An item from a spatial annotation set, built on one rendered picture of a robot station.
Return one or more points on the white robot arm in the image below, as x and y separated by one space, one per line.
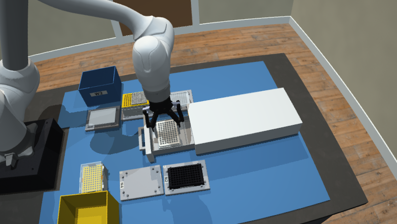
20 78

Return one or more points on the blue flat mat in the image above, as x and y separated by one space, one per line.
247 183

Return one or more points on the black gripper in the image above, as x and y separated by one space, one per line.
160 108

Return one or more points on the dark blue open bin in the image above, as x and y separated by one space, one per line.
100 86

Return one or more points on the yellow open-top bin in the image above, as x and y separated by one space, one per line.
88 208

